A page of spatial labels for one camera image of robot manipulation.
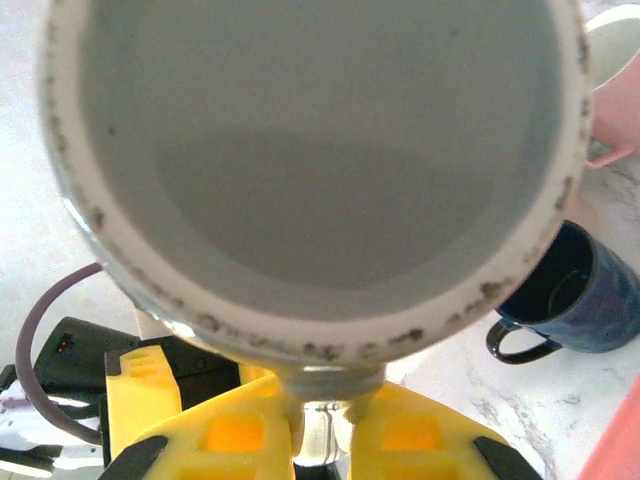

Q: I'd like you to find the grey speckled-rim mug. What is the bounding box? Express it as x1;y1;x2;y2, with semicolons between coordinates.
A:
37;0;596;401

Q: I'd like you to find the salmon pink plastic tray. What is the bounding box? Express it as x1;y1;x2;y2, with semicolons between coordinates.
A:
577;374;640;480

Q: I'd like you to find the pink mug white inside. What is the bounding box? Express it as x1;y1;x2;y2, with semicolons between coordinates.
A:
582;4;640;169

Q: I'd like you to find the navy blue mug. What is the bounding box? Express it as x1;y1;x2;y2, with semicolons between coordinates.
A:
485;219;640;365

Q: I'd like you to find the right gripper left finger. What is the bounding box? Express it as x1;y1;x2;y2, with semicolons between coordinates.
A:
99;372;294;480

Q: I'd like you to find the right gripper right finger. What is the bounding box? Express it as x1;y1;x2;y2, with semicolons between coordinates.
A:
349;382;546;480

